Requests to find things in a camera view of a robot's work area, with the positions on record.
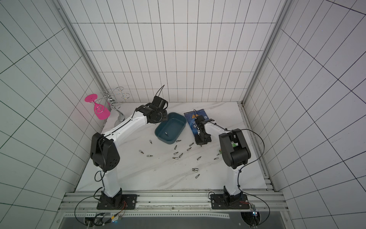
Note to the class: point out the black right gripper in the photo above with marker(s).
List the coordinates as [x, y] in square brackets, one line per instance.
[202, 136]

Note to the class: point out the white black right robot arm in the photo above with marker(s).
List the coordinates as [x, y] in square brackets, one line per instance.
[234, 152]

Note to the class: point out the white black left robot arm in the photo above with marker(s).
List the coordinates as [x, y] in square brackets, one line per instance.
[105, 155]

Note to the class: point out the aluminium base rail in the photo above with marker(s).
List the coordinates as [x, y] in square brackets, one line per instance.
[202, 203]

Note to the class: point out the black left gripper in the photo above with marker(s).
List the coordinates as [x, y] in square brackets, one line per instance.
[165, 116]

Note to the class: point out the teal plastic storage box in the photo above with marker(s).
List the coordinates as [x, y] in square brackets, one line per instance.
[173, 126]

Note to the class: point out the blue Doritos chip bag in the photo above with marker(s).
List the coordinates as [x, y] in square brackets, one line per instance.
[191, 116]

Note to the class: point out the chrome lamp with pink shades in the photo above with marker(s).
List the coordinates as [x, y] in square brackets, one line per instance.
[103, 106]

